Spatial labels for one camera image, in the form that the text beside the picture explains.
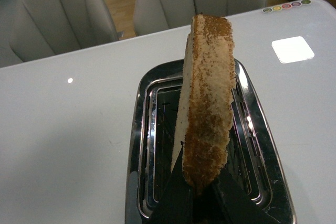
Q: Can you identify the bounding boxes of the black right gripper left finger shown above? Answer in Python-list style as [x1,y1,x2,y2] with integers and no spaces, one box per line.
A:
[148,151,193,223]

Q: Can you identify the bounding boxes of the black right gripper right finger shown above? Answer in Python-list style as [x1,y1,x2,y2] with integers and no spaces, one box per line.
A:
[211,168,279,223]

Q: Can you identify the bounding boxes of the slice of bread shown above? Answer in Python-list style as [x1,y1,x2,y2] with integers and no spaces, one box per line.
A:
[171,14,236,197]

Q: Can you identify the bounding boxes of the cream toaster with chrome top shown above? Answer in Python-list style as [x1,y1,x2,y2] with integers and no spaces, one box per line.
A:
[125,60,296,223]

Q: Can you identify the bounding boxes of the coloured round stickers strip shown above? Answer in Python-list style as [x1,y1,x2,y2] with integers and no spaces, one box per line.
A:
[262,0,312,14]

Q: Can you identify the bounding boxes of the grey chair on left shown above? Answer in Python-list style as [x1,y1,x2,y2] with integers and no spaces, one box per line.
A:
[9,0,119,62]

